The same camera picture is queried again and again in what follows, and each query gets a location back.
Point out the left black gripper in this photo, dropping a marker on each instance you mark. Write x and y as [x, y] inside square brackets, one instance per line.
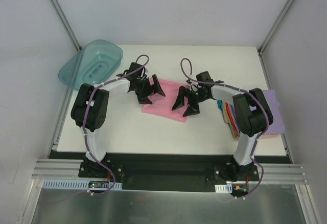
[148, 90]

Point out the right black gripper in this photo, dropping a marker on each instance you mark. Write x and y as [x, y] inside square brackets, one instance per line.
[190, 98]

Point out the pink t shirt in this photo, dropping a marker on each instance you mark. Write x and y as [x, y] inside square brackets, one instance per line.
[162, 106]

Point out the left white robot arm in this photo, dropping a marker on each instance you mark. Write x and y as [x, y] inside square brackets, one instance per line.
[90, 107]

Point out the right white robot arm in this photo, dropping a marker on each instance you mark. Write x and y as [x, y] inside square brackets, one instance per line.
[252, 113]

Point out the teal folded t shirt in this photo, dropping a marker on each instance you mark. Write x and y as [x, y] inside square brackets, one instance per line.
[220, 105]

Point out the teal plastic tub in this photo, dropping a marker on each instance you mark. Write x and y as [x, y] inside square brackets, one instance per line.
[93, 64]

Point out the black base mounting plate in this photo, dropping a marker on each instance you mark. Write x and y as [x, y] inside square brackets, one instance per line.
[161, 172]

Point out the purple folded t shirt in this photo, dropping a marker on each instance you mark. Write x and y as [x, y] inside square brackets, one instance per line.
[277, 127]

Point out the right white cable duct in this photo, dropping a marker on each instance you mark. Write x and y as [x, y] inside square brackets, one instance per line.
[223, 188]

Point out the white cable duct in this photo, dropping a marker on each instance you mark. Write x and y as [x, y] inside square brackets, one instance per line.
[80, 185]
[223, 188]

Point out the left aluminium frame post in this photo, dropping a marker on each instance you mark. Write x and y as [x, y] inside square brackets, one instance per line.
[67, 27]

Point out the aluminium frame post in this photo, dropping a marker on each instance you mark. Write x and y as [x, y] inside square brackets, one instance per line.
[67, 27]
[277, 23]

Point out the front aluminium frame rail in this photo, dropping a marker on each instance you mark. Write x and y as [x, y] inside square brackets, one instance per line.
[292, 174]

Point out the left white cable duct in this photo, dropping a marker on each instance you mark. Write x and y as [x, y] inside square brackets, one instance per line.
[80, 185]

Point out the right aluminium frame post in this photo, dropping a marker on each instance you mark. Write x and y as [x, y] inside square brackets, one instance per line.
[277, 23]

